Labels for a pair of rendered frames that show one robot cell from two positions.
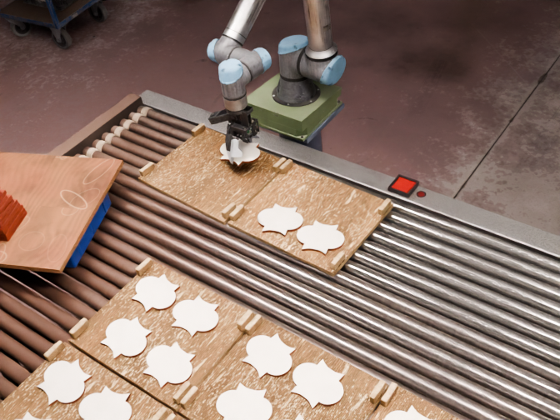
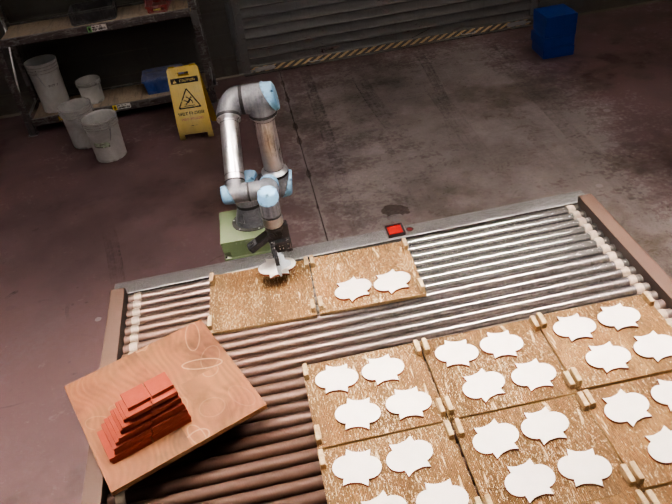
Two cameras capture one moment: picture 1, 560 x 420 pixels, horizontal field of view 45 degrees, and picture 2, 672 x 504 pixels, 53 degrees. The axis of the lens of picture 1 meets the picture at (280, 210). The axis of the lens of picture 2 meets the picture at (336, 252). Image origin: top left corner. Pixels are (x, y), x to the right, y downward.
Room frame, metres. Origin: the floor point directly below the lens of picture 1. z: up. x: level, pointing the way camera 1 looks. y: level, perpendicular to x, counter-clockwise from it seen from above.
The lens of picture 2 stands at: (0.21, 1.47, 2.63)
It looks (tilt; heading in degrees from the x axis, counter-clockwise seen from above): 37 degrees down; 314
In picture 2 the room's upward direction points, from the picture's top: 8 degrees counter-clockwise
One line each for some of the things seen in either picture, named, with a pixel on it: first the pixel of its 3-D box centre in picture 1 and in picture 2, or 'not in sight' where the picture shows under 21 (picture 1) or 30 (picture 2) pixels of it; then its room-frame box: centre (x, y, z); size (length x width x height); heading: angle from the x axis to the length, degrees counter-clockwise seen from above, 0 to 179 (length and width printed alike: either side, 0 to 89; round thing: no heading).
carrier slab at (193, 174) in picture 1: (213, 172); (261, 295); (1.87, 0.21, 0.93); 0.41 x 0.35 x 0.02; 46
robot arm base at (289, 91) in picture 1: (295, 82); (251, 210); (2.24, -0.12, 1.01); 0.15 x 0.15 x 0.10
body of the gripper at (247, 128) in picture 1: (241, 121); (278, 236); (1.84, 0.09, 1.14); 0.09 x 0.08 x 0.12; 53
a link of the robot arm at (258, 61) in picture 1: (249, 63); (264, 189); (1.93, 0.03, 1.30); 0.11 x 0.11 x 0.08; 44
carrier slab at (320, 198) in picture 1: (310, 214); (365, 276); (1.59, -0.10, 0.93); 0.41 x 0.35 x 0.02; 48
